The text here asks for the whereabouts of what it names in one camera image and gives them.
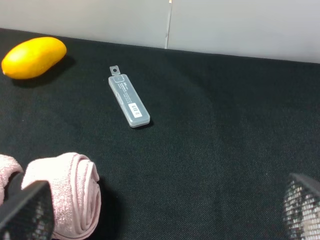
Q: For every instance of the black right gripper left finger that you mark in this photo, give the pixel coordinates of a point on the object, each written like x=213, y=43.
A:
x=29, y=214

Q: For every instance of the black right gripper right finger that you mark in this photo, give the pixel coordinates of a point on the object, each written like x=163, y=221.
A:
x=301, y=208

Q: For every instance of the black band on towel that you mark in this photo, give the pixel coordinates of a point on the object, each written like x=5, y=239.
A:
x=14, y=185

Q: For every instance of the pink rolled towel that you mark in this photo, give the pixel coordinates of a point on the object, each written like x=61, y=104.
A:
x=76, y=195

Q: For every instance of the black table cloth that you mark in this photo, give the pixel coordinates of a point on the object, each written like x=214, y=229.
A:
x=225, y=132

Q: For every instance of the yellow mango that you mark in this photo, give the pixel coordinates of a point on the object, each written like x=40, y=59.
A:
x=33, y=57

